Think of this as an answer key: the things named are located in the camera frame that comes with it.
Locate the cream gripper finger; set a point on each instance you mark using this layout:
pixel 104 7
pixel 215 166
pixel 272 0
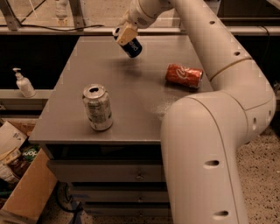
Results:
pixel 125 33

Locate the blue pepsi can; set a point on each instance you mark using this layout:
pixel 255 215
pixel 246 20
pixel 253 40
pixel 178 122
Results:
pixel 133 48

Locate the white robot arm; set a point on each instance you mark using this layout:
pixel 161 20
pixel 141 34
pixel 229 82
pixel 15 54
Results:
pixel 200 133

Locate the silver soda can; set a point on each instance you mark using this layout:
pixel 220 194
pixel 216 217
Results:
pixel 97 104

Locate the orange soda can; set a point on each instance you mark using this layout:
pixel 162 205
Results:
pixel 185 76

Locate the clear plastic bottle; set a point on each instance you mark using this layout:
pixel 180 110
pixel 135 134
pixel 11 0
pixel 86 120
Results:
pixel 61 8

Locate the white pump bottle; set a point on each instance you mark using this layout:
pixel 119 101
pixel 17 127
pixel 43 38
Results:
pixel 24 84

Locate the green snack bag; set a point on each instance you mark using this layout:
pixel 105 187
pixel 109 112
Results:
pixel 30 153

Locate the white paper package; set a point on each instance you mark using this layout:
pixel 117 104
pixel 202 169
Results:
pixel 10 138

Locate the cardboard box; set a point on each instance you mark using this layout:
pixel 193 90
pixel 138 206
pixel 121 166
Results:
pixel 29 185

